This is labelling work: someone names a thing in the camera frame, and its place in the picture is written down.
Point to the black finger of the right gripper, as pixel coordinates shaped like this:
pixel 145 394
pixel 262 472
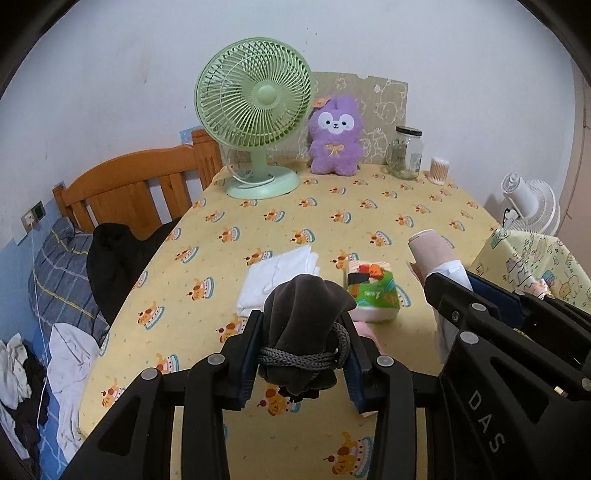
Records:
pixel 503 304
pixel 516 405

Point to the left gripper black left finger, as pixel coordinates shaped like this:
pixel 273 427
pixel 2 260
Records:
pixel 133 440

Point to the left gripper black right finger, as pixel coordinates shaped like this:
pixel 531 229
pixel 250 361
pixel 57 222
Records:
pixel 379 383

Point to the dark grey drawstring pouch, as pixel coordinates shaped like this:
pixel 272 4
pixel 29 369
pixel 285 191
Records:
pixel 305 341

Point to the green tissue pack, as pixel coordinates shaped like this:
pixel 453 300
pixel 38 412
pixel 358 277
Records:
pixel 372 286

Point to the white cloth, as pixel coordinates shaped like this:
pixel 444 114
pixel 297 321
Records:
pixel 263 277

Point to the patterned storage box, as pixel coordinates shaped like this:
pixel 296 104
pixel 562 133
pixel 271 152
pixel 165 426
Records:
pixel 537 264

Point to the white clothes on bed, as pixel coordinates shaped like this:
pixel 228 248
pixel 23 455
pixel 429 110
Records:
pixel 24 383

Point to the white standing fan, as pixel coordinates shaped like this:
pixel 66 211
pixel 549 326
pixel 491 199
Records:
pixel 534 206

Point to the yellow patterned tablecloth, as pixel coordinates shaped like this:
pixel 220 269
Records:
pixel 181 306

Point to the blue plaid pillow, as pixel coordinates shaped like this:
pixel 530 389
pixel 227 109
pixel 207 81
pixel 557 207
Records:
pixel 59 289

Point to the black garment on bed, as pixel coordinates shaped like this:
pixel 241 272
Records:
pixel 115 261

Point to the cotton swab container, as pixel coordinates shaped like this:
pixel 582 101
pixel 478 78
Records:
pixel 439 171

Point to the glass jar with lid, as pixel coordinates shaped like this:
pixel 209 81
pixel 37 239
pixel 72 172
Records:
pixel 406 153

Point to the wooden bed headboard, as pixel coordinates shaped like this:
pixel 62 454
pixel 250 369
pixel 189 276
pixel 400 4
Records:
pixel 118 190

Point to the purple plush bunny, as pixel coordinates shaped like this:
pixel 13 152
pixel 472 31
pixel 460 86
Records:
pixel 335 132

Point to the patterned cardboard panel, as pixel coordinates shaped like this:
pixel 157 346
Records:
pixel 382 103

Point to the green desk fan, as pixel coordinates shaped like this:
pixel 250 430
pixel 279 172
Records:
pixel 251 95

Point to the wall power socket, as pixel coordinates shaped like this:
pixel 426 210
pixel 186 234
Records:
pixel 33 216

